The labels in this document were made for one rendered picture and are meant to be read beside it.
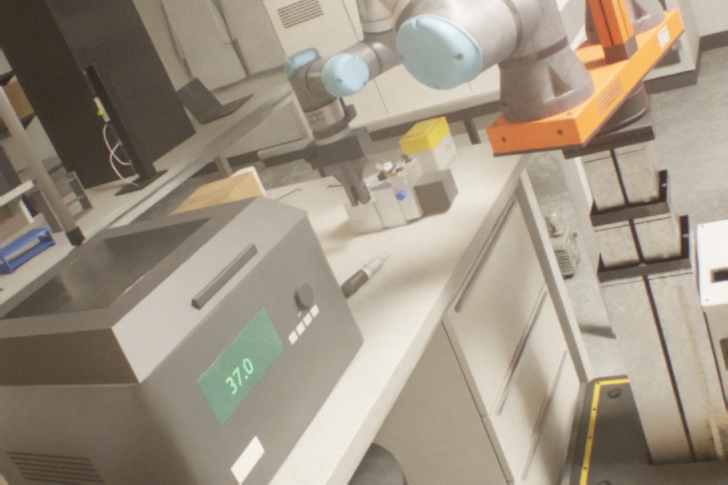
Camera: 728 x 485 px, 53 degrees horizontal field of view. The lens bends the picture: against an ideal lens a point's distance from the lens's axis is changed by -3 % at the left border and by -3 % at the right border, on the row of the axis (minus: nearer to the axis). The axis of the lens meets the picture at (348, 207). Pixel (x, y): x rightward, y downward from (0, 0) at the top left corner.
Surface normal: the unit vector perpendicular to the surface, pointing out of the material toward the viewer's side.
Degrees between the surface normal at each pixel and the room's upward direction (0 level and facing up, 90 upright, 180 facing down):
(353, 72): 90
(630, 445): 0
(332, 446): 0
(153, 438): 90
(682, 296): 90
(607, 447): 0
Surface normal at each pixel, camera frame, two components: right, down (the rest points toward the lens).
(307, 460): -0.38, -0.87
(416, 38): -0.66, 0.58
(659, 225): -0.36, 0.46
